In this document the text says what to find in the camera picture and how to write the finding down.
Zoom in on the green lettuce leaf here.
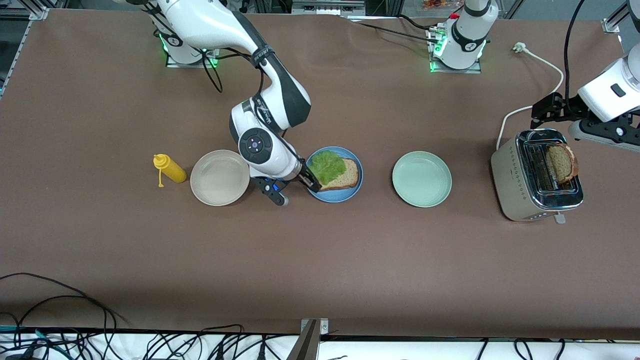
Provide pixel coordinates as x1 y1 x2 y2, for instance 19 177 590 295
306 150 347 186

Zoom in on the brown bread slice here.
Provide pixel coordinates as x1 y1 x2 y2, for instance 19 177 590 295
317 157 361 192
545 143 580 184

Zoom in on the yellow squeeze bottle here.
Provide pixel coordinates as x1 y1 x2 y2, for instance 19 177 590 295
153 153 188 188

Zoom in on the blue round plate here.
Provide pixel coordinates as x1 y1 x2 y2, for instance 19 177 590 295
305 146 364 204

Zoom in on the white round plate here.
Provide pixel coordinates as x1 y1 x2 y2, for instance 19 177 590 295
190 149 251 207

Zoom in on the pale green round plate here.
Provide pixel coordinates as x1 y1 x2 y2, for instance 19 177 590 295
392 151 453 208

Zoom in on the beige chrome toaster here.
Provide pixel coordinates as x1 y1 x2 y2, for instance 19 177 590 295
490 128 585 224

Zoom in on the grey power strip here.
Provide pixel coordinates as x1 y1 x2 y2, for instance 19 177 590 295
291 0 366 15

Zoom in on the white toaster power cable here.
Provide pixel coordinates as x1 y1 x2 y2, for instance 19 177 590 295
496 42 565 151

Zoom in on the aluminium corner bracket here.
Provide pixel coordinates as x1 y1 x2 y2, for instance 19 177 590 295
601 2 632 35

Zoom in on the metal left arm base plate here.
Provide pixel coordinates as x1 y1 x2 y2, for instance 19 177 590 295
429 27 482 75

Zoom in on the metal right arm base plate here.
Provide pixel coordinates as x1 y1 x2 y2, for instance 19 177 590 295
165 30 222 69

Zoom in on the metal post bracket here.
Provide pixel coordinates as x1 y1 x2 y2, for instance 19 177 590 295
300 318 330 335

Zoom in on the aluminium profile post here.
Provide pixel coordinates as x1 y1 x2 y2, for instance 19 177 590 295
286 320 321 360

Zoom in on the aluminium table frame rail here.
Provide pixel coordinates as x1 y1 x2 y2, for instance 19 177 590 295
0 0 52 101

